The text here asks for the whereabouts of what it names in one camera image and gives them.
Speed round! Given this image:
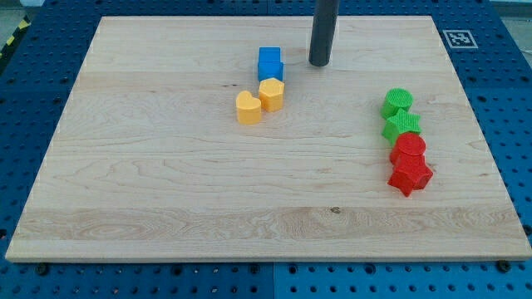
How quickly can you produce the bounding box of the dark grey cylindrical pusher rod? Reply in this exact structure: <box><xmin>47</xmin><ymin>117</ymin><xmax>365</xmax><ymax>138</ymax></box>
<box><xmin>308</xmin><ymin>0</ymin><xmax>340</xmax><ymax>67</ymax></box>

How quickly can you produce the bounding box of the yellow heart block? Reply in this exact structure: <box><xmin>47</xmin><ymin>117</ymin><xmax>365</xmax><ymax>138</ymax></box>
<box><xmin>235</xmin><ymin>91</ymin><xmax>262</xmax><ymax>125</ymax></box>

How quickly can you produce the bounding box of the blue block behind cube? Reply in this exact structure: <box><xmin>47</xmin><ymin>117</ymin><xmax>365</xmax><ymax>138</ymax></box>
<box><xmin>259</xmin><ymin>47</ymin><xmax>282</xmax><ymax>63</ymax></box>

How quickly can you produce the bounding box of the yellow hexagon block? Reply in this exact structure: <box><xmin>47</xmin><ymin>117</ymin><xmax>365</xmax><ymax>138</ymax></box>
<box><xmin>259</xmin><ymin>77</ymin><xmax>285</xmax><ymax>112</ymax></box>

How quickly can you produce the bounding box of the green cylinder block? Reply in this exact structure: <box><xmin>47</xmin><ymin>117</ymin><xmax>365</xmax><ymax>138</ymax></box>
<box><xmin>380</xmin><ymin>87</ymin><xmax>414</xmax><ymax>119</ymax></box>

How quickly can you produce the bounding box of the green star block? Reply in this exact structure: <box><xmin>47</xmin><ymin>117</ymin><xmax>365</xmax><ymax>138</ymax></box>
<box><xmin>382</xmin><ymin>109</ymin><xmax>422</xmax><ymax>146</ymax></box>

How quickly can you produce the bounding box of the white fiducial marker tag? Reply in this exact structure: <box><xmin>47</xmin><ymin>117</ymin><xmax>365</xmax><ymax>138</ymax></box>
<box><xmin>442</xmin><ymin>29</ymin><xmax>478</xmax><ymax>49</ymax></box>

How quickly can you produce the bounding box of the red cylinder block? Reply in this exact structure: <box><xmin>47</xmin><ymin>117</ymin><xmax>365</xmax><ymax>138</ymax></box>
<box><xmin>389</xmin><ymin>132</ymin><xmax>426</xmax><ymax>164</ymax></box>

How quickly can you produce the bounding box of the red star block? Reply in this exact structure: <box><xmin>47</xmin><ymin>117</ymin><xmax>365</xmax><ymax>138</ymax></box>
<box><xmin>387</xmin><ymin>155</ymin><xmax>433</xmax><ymax>197</ymax></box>

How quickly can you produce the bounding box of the black yellow hazard tape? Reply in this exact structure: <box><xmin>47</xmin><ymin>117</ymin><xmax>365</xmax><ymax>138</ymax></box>
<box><xmin>1</xmin><ymin>15</ymin><xmax>32</xmax><ymax>62</ymax></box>

